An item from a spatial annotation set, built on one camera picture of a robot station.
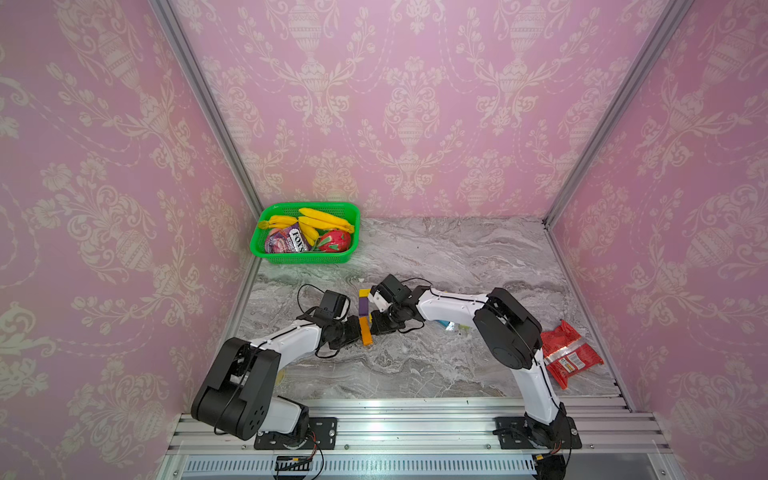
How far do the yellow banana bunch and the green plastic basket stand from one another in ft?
0.04

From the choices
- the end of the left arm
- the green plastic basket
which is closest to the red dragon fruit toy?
the green plastic basket

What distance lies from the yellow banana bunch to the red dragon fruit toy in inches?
1.3

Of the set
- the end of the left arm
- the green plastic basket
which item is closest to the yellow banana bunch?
the green plastic basket

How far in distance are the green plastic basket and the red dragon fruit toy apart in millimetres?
10

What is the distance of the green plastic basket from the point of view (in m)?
1.05

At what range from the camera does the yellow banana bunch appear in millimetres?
1108

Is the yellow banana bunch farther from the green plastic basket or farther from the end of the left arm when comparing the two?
the end of the left arm

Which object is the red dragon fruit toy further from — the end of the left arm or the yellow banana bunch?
the end of the left arm

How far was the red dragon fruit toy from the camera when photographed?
1.05 metres

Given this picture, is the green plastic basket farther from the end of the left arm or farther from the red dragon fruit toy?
the end of the left arm
